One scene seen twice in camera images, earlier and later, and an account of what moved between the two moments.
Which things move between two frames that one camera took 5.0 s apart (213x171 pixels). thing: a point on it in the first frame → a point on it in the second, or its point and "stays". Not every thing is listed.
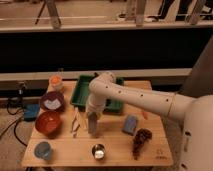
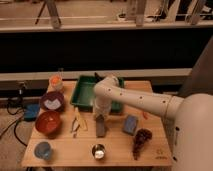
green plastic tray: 80,94 stays
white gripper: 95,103 → 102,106
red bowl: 49,123 stays
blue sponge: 130,124 stays
